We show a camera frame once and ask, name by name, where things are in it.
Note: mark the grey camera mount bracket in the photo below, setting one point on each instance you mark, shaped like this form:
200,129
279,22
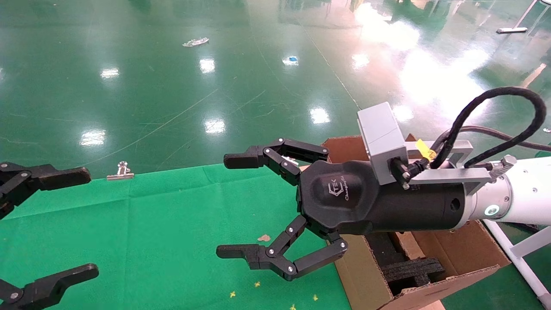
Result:
450,175

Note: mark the green table cloth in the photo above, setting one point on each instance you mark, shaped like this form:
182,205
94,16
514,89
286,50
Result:
150,232

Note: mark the white tube frame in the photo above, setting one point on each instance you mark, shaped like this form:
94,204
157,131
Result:
523,262

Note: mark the white plastic floor litter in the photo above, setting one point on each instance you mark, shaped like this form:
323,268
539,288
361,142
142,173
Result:
196,41

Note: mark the grey floor bar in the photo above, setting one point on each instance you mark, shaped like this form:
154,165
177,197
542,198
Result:
512,30

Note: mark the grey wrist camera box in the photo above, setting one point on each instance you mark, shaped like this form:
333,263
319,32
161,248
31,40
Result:
381,129

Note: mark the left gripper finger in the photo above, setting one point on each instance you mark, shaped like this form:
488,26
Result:
47,289
60,177

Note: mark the large open cardboard carton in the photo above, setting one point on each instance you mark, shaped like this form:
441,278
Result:
473,262

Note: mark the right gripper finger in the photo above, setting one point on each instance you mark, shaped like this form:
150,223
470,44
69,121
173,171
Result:
262,256

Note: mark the black foam insert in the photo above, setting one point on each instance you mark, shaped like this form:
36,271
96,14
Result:
413,270

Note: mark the small cardboard scrap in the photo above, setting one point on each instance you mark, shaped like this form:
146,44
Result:
264,237

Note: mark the silver binder clip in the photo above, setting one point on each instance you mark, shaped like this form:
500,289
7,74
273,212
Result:
122,173
290,160

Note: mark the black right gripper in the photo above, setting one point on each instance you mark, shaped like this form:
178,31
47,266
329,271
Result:
387,209

